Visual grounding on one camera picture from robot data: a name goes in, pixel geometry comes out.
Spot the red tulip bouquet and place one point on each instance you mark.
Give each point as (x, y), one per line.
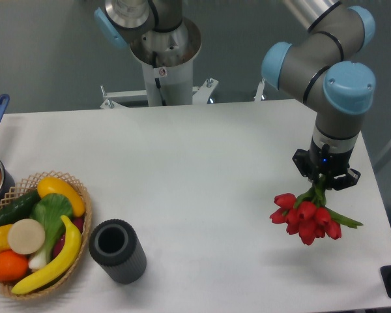
(308, 216)

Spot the yellow banana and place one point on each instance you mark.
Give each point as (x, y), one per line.
(57, 266)

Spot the green bok choy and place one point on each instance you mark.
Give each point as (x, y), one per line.
(48, 212)

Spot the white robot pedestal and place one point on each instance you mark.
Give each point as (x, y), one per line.
(167, 64)

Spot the beige round disc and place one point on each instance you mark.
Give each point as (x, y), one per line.
(26, 236)

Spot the green cucumber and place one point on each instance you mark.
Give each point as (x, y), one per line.
(19, 208)

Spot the orange fruit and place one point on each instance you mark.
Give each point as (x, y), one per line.
(13, 266)

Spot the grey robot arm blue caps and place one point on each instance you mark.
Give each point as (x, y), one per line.
(318, 73)

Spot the dark red vegetable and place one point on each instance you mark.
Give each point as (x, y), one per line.
(78, 222)

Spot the dark grey ribbed vase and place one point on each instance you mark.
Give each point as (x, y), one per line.
(115, 246)

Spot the woven wicker basket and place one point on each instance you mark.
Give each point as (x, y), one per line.
(25, 186)

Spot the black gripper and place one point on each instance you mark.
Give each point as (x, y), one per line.
(319, 160)

